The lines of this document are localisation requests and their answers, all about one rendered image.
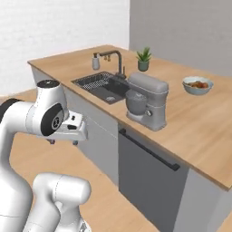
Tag pale blue bowl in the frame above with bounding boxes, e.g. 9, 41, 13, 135
181, 75, 215, 97

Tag orange food pieces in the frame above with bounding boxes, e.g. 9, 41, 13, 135
189, 80, 210, 90

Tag grey soap dispenser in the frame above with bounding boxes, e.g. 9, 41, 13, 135
92, 52, 102, 72

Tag dark grey dishwasher door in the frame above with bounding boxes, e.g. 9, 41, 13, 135
118, 124, 190, 232

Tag pale grey cabinet end panel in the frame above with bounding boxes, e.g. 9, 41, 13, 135
172, 168, 232, 232

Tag dark metal tap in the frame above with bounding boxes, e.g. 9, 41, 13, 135
99, 50, 127, 80

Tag black dishwasher handle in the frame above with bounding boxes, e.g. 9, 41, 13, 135
119, 128, 181, 172

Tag dark grey sink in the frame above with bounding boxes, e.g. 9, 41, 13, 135
71, 71, 131, 106

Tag green plant in grey pot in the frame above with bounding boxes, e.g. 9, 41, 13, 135
135, 46, 153, 73

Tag grey stand mixer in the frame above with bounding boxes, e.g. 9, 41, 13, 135
124, 72, 169, 132

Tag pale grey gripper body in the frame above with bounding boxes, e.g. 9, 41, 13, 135
44, 120, 90, 142

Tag pale grey cabinet front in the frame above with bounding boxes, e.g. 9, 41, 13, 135
31, 66, 120, 186

